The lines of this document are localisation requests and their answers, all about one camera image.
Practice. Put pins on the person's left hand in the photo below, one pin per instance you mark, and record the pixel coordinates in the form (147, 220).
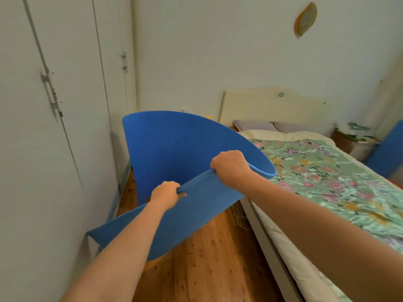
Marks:
(164, 194)

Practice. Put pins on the person's right hand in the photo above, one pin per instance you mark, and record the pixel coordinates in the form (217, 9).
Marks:
(231, 168)

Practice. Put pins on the person's right fingers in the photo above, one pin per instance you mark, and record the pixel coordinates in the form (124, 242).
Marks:
(217, 166)

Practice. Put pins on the person's left thumb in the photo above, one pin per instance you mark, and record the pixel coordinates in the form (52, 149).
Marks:
(182, 195)

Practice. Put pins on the blue foam mat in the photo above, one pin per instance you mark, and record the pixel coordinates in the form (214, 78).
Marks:
(176, 166)

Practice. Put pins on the person's left forearm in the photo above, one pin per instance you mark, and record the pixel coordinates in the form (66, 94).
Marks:
(116, 253)

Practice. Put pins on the person's right forearm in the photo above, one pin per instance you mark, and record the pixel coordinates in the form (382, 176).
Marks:
(318, 235)

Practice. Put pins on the grey pillow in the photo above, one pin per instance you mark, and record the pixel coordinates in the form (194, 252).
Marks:
(299, 127)
(255, 125)

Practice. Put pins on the cream bed headboard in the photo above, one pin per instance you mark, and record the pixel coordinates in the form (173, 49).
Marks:
(270, 106)

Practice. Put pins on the green floral bedspread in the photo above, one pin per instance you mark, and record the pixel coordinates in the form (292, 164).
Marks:
(333, 182)

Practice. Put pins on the cream mattress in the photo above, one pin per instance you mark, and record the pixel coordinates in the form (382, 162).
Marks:
(302, 261)

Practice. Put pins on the wooden nightstand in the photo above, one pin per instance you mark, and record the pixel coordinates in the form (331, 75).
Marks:
(352, 144)

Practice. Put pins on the white wardrobe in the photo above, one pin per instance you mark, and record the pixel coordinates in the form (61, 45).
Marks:
(53, 141)

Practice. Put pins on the green and white bundle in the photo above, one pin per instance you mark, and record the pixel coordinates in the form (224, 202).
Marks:
(355, 130)

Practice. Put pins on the blue foam board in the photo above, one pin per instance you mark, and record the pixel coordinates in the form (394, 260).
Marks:
(385, 150)

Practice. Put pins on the grey bed frame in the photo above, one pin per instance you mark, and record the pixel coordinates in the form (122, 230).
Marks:
(267, 248)

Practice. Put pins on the oval wall lamp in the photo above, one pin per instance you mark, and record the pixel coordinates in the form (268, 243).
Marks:
(304, 20)

